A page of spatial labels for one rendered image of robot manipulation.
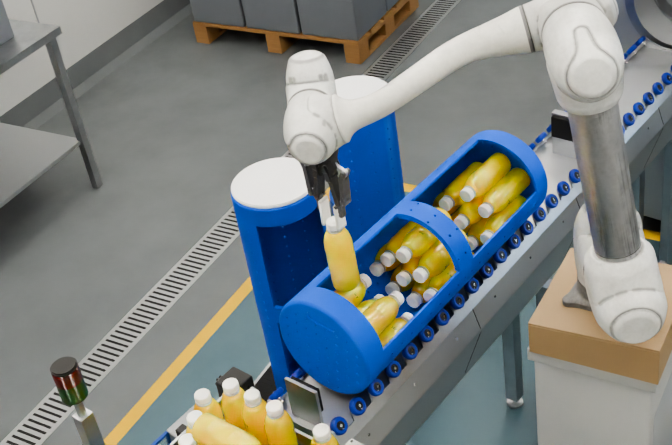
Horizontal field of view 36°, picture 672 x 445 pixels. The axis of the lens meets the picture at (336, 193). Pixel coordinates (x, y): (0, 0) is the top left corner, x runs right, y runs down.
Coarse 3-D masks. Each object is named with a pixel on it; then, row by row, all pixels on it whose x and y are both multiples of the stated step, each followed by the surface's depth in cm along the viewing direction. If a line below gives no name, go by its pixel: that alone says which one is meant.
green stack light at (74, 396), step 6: (84, 384) 242; (60, 390) 239; (66, 390) 239; (72, 390) 239; (78, 390) 240; (84, 390) 242; (60, 396) 242; (66, 396) 240; (72, 396) 240; (78, 396) 241; (84, 396) 242; (66, 402) 241; (72, 402) 241; (78, 402) 242
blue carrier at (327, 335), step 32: (448, 160) 295; (480, 160) 311; (512, 160) 303; (416, 192) 283; (544, 192) 300; (384, 224) 272; (448, 224) 272; (512, 224) 288; (480, 256) 278; (320, 288) 253; (384, 288) 288; (448, 288) 269; (288, 320) 258; (320, 320) 250; (352, 320) 246; (416, 320) 260; (320, 352) 257; (352, 352) 248; (384, 352) 251; (352, 384) 255
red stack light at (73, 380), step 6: (78, 366) 240; (72, 372) 238; (78, 372) 239; (54, 378) 238; (60, 378) 237; (66, 378) 237; (72, 378) 238; (78, 378) 240; (60, 384) 238; (66, 384) 238; (72, 384) 239; (78, 384) 240
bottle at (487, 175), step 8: (488, 160) 298; (496, 160) 298; (504, 160) 299; (480, 168) 295; (488, 168) 295; (496, 168) 296; (504, 168) 298; (472, 176) 293; (480, 176) 292; (488, 176) 293; (496, 176) 295; (472, 184) 291; (480, 184) 291; (488, 184) 293; (480, 192) 292
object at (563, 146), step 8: (552, 112) 333; (560, 112) 333; (552, 120) 333; (560, 120) 331; (568, 120) 329; (552, 128) 335; (560, 128) 333; (568, 128) 331; (552, 136) 336; (560, 136) 334; (568, 136) 332; (552, 144) 340; (560, 144) 338; (568, 144) 336; (560, 152) 340; (568, 152) 338
